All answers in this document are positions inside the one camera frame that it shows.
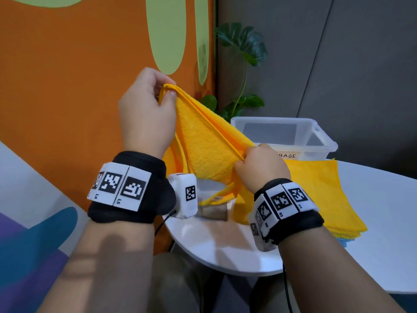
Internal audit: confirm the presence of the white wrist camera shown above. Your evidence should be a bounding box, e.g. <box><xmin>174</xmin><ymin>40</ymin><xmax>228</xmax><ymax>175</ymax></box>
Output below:
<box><xmin>248</xmin><ymin>215</ymin><xmax>278</xmax><ymax>253</ymax></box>
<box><xmin>168</xmin><ymin>173</ymin><xmax>199</xmax><ymax>220</ymax></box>

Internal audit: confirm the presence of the black right wristband with markers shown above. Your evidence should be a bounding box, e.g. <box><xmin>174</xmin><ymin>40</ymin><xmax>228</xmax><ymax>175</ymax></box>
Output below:
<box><xmin>253</xmin><ymin>178</ymin><xmax>325</xmax><ymax>246</ymax></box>

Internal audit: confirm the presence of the clear plastic storage box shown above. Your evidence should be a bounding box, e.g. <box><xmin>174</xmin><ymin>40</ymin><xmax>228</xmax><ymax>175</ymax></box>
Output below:
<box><xmin>230</xmin><ymin>116</ymin><xmax>339</xmax><ymax>162</ymax></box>

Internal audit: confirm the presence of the black camera cable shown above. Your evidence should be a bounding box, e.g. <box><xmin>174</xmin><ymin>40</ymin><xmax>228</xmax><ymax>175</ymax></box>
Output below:
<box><xmin>154</xmin><ymin>210</ymin><xmax>176</xmax><ymax>237</ymax></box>
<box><xmin>282</xmin><ymin>263</ymin><xmax>294</xmax><ymax>313</ymax></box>

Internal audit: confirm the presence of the yellow towel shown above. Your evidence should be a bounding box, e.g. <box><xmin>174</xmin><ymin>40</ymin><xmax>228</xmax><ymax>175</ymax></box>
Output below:
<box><xmin>159</xmin><ymin>83</ymin><xmax>256</xmax><ymax>225</ymax></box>
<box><xmin>283</xmin><ymin>158</ymin><xmax>368</xmax><ymax>239</ymax></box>

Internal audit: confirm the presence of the grey towel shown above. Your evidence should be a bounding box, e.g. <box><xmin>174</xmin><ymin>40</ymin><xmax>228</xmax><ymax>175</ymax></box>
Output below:
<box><xmin>195</xmin><ymin>179</ymin><xmax>228</xmax><ymax>221</ymax></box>

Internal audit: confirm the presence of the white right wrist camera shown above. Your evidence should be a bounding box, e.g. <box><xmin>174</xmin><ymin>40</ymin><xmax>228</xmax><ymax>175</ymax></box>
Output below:
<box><xmin>248</xmin><ymin>215</ymin><xmax>278</xmax><ymax>253</ymax></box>

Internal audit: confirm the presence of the black right camera cable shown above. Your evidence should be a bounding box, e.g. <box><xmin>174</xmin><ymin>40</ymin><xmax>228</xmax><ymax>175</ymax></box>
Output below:
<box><xmin>282</xmin><ymin>263</ymin><xmax>294</xmax><ymax>313</ymax></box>

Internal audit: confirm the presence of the person's right hand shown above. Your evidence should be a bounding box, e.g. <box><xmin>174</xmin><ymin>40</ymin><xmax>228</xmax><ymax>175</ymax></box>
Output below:
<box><xmin>233</xmin><ymin>143</ymin><xmax>291</xmax><ymax>194</ymax></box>

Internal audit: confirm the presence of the person's left leg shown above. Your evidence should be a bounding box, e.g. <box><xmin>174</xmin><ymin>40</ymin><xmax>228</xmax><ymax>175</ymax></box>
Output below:
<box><xmin>148</xmin><ymin>252</ymin><xmax>204</xmax><ymax>313</ymax></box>

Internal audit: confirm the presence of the person's left forearm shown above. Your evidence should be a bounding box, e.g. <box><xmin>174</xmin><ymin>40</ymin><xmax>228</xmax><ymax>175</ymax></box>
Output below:
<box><xmin>37</xmin><ymin>220</ymin><xmax>156</xmax><ymax>313</ymax></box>

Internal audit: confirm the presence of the person's right forearm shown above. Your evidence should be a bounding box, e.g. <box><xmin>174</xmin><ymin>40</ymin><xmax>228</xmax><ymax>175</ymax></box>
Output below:
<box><xmin>278</xmin><ymin>226</ymin><xmax>404</xmax><ymax>313</ymax></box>

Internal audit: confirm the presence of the green leafy plant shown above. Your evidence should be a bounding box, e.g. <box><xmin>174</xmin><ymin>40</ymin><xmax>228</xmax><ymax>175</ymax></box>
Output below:
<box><xmin>199</xmin><ymin>22</ymin><xmax>268</xmax><ymax>123</ymax></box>

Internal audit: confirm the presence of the person's leg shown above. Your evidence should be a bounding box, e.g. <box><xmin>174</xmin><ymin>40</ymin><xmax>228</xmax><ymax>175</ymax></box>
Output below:
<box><xmin>249</xmin><ymin>275</ymin><xmax>294</xmax><ymax>313</ymax></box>
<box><xmin>148</xmin><ymin>252</ymin><xmax>204</xmax><ymax>313</ymax></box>

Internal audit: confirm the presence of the black left camera cable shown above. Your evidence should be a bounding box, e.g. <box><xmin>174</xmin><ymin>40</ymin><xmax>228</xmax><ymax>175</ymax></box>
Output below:
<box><xmin>154</xmin><ymin>210</ymin><xmax>176</xmax><ymax>237</ymax></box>

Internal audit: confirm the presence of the person's right leg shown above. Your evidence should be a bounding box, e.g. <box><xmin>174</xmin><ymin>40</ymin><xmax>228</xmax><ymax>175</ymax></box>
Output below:
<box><xmin>249</xmin><ymin>275</ymin><xmax>294</xmax><ymax>313</ymax></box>

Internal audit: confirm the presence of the person's left hand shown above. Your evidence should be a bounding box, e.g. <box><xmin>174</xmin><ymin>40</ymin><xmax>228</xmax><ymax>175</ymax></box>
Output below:
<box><xmin>119</xmin><ymin>67</ymin><xmax>178</xmax><ymax>160</ymax></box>

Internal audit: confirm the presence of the black left wristband with markers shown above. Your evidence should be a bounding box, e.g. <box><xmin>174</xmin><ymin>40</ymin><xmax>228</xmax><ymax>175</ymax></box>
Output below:
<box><xmin>87</xmin><ymin>151</ymin><xmax>176</xmax><ymax>224</ymax></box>

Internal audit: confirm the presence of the black wristband with markers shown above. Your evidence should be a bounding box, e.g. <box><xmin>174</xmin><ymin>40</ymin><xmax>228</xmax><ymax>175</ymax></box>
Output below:
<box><xmin>253</xmin><ymin>178</ymin><xmax>325</xmax><ymax>246</ymax></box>
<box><xmin>87</xmin><ymin>151</ymin><xmax>176</xmax><ymax>224</ymax></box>

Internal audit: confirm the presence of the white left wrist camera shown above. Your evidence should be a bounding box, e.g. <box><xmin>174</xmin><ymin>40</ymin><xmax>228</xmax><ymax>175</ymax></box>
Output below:
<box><xmin>168</xmin><ymin>173</ymin><xmax>199</xmax><ymax>220</ymax></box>

